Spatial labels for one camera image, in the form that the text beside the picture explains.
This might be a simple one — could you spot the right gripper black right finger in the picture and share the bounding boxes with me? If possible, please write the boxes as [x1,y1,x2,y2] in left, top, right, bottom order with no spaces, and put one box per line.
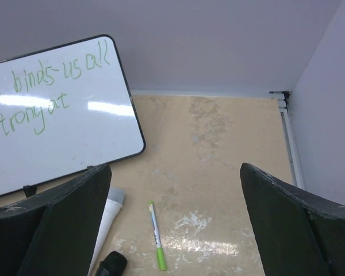
[240,163,345,275]

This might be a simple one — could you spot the black wire easel stand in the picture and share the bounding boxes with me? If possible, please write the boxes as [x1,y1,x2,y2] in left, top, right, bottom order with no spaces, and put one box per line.
[22,165,94,199]

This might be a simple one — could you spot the green whiteboard marker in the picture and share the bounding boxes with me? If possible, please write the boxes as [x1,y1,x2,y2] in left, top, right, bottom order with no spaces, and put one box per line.
[148,201,167,271]

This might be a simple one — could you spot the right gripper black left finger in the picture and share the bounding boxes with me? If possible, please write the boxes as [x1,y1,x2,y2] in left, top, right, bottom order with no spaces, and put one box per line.
[0,164,112,275]

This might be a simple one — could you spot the white microphone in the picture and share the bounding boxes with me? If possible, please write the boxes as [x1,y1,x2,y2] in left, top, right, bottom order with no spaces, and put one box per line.
[88,186,125,275]

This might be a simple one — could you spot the white rectangular whiteboard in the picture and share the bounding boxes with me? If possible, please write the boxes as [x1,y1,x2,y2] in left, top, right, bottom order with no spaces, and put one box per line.
[0,34,146,196]

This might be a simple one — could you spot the aluminium frame rail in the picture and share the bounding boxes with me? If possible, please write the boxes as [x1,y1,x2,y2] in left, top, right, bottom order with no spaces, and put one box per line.
[269,91,305,189]

